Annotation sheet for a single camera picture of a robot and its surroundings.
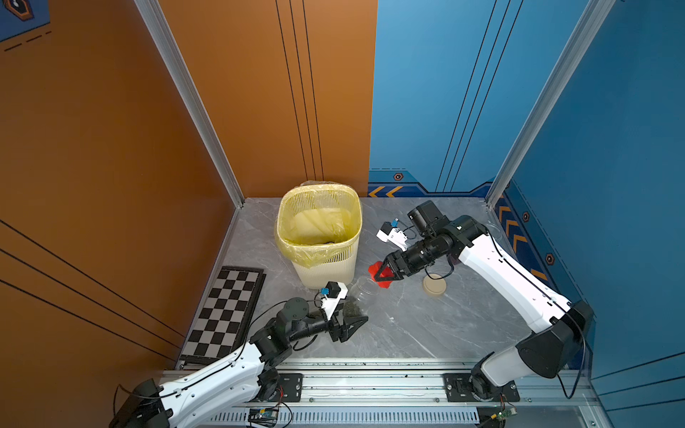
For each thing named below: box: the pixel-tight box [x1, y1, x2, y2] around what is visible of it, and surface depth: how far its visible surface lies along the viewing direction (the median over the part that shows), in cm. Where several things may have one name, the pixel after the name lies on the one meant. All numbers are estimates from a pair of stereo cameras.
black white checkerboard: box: [179, 265, 267, 365], surface depth 87 cm
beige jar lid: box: [422, 273, 447, 296], surface depth 93 cm
